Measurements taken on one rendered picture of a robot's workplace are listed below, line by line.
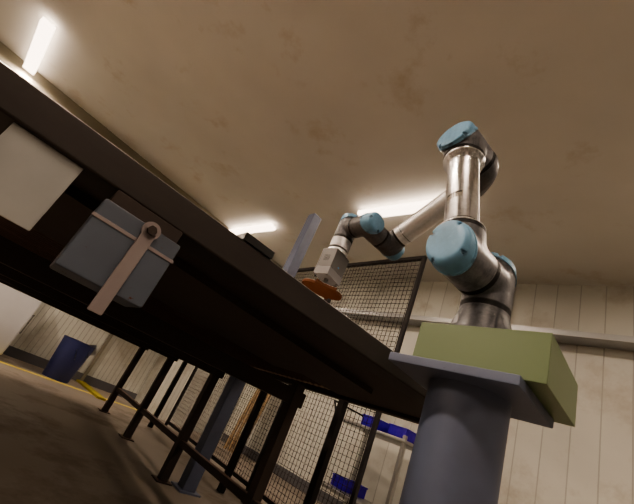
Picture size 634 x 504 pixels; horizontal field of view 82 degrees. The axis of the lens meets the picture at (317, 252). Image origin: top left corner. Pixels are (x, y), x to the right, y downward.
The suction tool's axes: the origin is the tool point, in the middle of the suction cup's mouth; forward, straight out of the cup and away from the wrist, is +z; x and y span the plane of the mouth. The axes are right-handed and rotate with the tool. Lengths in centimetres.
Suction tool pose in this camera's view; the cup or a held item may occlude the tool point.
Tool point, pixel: (321, 291)
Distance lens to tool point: 124.6
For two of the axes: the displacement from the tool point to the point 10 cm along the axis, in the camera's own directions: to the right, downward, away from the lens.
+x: 7.7, 0.2, -6.4
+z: -3.7, 8.3, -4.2
